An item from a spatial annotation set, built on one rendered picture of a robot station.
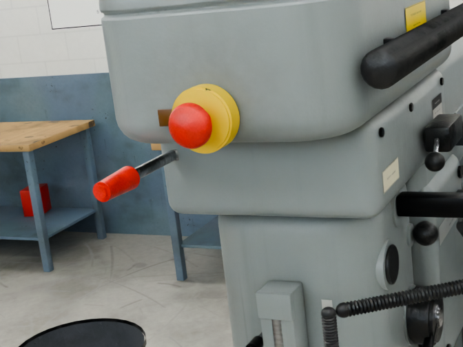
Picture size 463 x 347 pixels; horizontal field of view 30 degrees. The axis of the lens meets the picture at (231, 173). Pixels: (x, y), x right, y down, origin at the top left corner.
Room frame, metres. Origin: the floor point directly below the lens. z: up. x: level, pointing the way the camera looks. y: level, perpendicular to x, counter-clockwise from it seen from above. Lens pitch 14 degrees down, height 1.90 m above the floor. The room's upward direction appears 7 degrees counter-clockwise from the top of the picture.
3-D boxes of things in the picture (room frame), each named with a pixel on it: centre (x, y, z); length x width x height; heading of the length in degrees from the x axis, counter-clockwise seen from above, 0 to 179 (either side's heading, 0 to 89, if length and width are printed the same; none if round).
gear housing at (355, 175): (1.00, -0.11, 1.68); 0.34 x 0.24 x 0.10; 153
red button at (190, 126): (0.74, 0.03, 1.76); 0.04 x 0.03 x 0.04; 63
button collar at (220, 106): (0.76, 0.02, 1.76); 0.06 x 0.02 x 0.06; 63
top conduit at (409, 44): (0.93, -0.23, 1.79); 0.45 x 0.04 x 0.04; 153
